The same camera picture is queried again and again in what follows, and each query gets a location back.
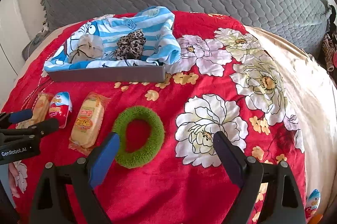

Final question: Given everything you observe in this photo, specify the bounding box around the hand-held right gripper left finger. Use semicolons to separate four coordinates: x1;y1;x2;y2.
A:
29;132;120;224

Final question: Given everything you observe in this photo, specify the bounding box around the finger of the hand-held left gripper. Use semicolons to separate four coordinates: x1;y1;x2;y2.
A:
0;109;33;130
0;118;60;147

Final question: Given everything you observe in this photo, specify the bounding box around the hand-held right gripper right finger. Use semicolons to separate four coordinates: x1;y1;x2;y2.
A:
213;131;307;224

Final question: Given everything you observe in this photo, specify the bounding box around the rice cracker packet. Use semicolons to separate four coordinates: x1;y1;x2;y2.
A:
68;92;111;156
16;92;54;130

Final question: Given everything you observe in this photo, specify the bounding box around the red toy egg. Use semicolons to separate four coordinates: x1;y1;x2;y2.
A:
48;91;72;129

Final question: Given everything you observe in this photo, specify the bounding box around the green fuzzy hair tie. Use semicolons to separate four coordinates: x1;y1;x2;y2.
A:
112;106;165;169

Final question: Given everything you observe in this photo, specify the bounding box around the grey box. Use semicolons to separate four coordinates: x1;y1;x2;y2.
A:
47;64;166;83

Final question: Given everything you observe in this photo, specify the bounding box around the sheer beige scrunchie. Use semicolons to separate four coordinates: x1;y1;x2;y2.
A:
68;34;104;63

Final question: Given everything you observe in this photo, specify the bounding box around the leopard print scrunchie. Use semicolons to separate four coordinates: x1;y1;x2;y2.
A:
114;28;147;60

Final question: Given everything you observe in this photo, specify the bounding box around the red floral blanket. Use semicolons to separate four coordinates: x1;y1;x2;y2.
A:
0;11;308;224

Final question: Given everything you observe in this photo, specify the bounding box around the grey stool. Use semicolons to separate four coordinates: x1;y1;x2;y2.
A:
22;29;50;61

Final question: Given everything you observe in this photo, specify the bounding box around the white wardrobe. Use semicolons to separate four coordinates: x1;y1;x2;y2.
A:
0;0;46;111

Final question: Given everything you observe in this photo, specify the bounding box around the blue white toy egg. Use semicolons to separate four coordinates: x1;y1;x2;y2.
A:
305;188;322;216

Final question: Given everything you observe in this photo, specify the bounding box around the blue striped cartoon cloth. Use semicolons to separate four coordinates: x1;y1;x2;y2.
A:
43;6;182;72

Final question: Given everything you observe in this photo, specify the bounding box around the brown striped cloth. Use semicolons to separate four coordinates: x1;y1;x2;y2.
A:
319;33;337;72

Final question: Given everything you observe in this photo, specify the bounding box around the dark cloth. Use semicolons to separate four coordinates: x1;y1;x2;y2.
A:
328;5;337;30

